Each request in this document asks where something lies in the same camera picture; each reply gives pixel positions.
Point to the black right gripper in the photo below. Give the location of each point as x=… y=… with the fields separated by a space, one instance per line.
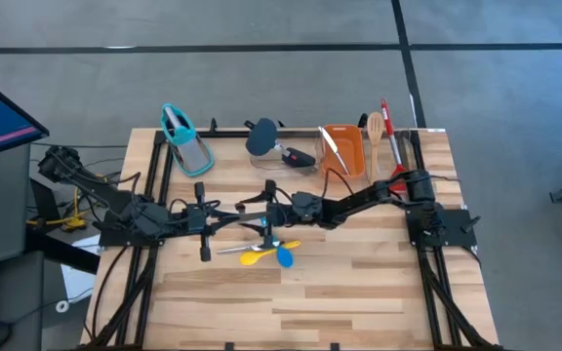
x=281 y=214

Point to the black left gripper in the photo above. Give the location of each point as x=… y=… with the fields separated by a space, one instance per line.
x=198 y=219

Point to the steel butter knife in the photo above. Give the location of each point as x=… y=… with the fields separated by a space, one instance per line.
x=237 y=249
x=334 y=151

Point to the blue silicone spoon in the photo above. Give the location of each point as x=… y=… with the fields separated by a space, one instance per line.
x=285 y=257

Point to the black utensil with red mark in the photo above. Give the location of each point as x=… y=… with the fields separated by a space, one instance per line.
x=300 y=157

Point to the black round-headed spatula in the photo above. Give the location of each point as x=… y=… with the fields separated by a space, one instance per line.
x=261 y=136

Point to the wooden slotted spatula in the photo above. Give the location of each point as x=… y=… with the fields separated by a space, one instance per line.
x=374 y=129

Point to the red slotted spatula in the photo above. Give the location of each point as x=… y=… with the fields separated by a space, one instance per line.
x=390 y=131

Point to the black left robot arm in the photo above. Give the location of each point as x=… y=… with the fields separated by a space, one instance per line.
x=115 y=200

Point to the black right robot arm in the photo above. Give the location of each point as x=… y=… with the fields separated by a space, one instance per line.
x=359 y=197

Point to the yellow silicone spoon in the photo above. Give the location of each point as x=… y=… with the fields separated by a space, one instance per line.
x=256 y=257

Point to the clear plastic bin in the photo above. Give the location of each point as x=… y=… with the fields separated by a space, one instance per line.
x=261 y=166
x=410 y=146

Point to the teal steel box grater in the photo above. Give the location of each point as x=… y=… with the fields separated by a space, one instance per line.
x=190 y=151

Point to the orange plastic bin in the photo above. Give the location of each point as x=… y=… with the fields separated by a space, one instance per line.
x=351 y=146

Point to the white paper sheet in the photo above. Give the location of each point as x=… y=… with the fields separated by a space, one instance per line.
x=78 y=278

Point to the black aluminium frame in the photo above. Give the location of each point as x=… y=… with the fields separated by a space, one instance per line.
x=150 y=170

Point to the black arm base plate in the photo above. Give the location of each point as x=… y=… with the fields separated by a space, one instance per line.
x=456 y=229
x=115 y=236

